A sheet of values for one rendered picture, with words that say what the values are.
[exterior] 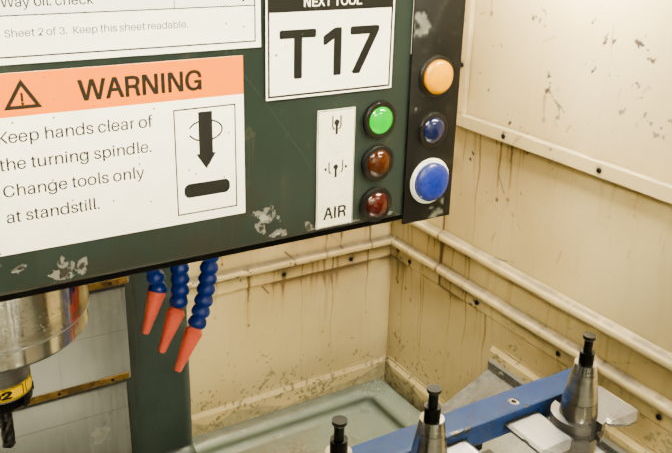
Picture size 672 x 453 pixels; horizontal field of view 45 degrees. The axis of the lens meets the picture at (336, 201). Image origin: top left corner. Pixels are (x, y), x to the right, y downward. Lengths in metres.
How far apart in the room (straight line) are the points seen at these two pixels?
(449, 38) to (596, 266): 0.96
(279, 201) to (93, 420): 0.86
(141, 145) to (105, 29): 0.07
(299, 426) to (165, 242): 1.53
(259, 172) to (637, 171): 0.94
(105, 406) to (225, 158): 0.88
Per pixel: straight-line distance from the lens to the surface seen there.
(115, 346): 1.30
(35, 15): 0.47
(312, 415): 2.04
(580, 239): 1.52
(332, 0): 0.54
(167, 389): 1.42
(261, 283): 1.84
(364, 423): 2.06
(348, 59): 0.55
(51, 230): 0.50
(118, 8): 0.48
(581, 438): 1.01
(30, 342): 0.68
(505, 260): 1.67
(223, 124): 0.52
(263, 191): 0.54
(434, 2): 0.59
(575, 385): 0.98
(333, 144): 0.56
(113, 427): 1.38
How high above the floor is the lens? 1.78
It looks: 20 degrees down
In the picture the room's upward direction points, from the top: 1 degrees clockwise
